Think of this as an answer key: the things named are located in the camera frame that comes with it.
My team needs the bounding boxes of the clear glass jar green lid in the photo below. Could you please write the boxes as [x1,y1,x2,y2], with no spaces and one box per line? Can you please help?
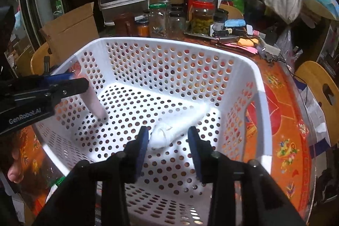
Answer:
[149,3,168,38]

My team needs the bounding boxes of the white cloth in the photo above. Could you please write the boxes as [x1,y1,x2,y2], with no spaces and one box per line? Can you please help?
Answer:
[148,104,211,150]

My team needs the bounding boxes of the pink towel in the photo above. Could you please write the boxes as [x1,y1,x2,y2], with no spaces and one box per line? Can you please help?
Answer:
[80,86,106,119]

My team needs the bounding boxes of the glass jar green olives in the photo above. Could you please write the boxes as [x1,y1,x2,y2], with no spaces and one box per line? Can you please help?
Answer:
[190,0,217,36]

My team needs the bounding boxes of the white perforated plastic basket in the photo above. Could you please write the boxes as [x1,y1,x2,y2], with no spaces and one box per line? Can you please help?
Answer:
[33,37,272,225]

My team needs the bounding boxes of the wooden chair left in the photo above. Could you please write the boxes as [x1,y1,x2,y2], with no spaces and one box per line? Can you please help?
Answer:
[30,42,59,75]

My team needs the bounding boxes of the black phone stand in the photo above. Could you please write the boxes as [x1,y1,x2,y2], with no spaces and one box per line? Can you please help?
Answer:
[43,55,59,75]

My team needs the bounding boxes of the white power strip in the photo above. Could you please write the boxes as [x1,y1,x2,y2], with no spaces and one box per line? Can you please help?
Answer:
[258,37,280,56]

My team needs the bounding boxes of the wooden chair right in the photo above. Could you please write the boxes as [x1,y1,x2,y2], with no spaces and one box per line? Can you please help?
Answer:
[295,61,338,146]

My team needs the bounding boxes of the brown ceramic jar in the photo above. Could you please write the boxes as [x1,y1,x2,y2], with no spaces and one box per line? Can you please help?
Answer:
[113,12,138,37]

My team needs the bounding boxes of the wooden chair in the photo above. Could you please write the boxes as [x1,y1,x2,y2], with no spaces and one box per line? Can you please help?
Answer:
[295,61,338,146]
[30,42,59,75]

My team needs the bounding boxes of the person's hand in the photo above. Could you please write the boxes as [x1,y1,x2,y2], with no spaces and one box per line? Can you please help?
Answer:
[7,148,24,184]

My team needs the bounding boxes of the cardboard box left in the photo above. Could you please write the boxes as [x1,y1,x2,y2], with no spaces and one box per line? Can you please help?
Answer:
[40,2,99,63]

